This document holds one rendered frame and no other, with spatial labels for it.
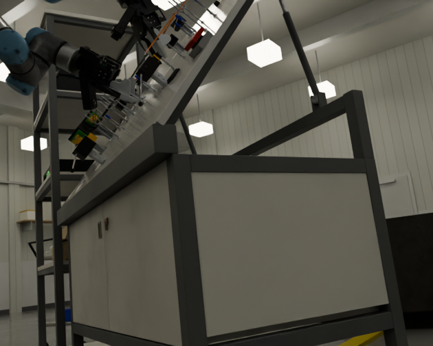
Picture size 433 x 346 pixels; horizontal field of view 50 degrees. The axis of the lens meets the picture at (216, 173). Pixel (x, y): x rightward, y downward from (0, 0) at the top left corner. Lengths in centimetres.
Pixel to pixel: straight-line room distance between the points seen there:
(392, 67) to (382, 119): 118
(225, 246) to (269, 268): 12
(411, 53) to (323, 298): 1044
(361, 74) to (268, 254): 1063
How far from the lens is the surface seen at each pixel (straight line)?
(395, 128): 1104
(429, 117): 1094
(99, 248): 158
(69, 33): 264
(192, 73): 108
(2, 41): 128
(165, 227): 103
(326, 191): 120
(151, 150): 99
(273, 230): 108
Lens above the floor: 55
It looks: 12 degrees up
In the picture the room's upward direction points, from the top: 6 degrees counter-clockwise
